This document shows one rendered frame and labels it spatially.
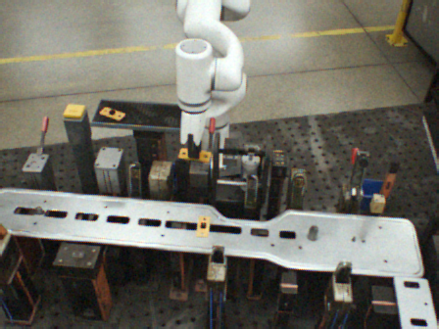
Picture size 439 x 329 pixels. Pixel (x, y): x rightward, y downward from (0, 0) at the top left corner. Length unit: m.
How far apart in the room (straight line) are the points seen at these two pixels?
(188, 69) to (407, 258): 0.89
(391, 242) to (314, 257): 0.25
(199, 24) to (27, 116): 2.66
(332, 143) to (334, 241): 0.87
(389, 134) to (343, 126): 0.22
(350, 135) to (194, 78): 1.40
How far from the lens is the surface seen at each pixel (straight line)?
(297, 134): 2.42
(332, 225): 1.66
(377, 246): 1.65
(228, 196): 1.74
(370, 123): 2.57
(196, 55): 1.15
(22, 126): 3.74
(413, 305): 1.56
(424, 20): 4.34
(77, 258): 1.55
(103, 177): 1.70
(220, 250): 1.44
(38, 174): 1.79
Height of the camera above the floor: 2.25
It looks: 45 degrees down
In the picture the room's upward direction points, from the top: 1 degrees clockwise
